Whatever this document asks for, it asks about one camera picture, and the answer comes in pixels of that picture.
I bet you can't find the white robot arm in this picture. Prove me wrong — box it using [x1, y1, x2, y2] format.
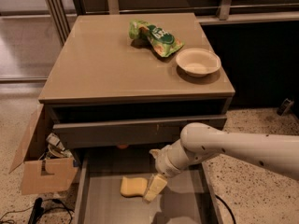
[143, 122, 299, 203]

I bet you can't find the black power adapter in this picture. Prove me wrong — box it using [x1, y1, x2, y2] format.
[27, 198, 43, 224]

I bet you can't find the black floor cable left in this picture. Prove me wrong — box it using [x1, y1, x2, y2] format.
[0, 198, 75, 224]

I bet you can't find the black floor cable right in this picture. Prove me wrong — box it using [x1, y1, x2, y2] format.
[214, 194, 237, 224]

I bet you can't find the small orange object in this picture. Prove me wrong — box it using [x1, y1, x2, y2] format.
[117, 145, 129, 149]

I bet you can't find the green chip bag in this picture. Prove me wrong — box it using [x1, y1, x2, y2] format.
[129, 20, 184, 58]

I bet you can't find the brown cardboard box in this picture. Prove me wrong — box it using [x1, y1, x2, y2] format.
[10, 105, 78, 195]

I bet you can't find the metal railing frame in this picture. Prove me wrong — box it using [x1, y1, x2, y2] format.
[46, 0, 299, 42]

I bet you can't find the grey open middle drawer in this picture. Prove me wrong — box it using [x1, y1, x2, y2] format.
[75, 145, 223, 224]

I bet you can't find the black floor cable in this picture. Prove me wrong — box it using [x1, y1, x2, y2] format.
[214, 194, 237, 224]
[0, 198, 75, 224]

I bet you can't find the grey drawer cabinet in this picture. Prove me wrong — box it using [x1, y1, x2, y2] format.
[37, 12, 235, 161]

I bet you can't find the yellow sponge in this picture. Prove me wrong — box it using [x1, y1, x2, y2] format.
[121, 176, 148, 197]

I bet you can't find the white paper bowl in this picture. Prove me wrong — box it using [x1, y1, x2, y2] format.
[176, 49, 221, 77]

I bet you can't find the dark floor object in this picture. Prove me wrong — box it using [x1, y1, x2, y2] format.
[277, 99, 293, 116]

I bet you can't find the grey top drawer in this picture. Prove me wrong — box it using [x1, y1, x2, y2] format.
[53, 115, 227, 149]

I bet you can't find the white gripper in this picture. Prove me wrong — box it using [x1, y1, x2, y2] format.
[143, 145, 183, 203]

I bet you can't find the clutter inside cardboard box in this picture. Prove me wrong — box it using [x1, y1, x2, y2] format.
[40, 133, 73, 160]

